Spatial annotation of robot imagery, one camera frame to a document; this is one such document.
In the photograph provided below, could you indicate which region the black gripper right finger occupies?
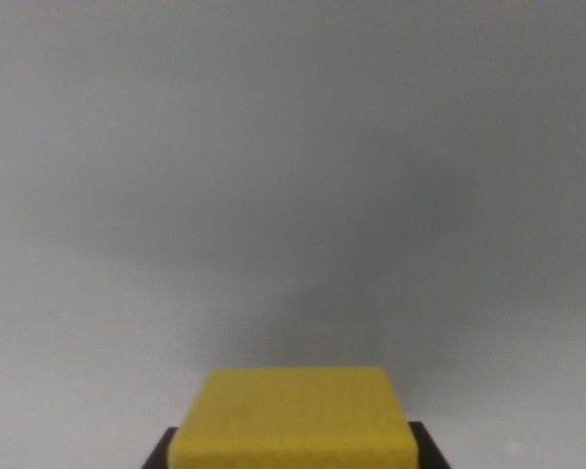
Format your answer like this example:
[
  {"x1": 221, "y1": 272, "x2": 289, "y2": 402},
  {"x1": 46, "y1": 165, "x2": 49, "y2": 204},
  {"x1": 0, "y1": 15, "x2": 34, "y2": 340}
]
[{"x1": 405, "y1": 419, "x2": 453, "y2": 469}]

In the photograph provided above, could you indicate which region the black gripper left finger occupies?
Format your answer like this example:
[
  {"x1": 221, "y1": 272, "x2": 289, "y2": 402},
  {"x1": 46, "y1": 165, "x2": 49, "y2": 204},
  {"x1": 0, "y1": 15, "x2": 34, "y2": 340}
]
[{"x1": 140, "y1": 426, "x2": 180, "y2": 469}]

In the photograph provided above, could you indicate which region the yellow cube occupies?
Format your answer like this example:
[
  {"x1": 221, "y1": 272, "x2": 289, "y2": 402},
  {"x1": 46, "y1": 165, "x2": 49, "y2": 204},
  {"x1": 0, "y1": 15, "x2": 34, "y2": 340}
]
[{"x1": 167, "y1": 366, "x2": 418, "y2": 469}]

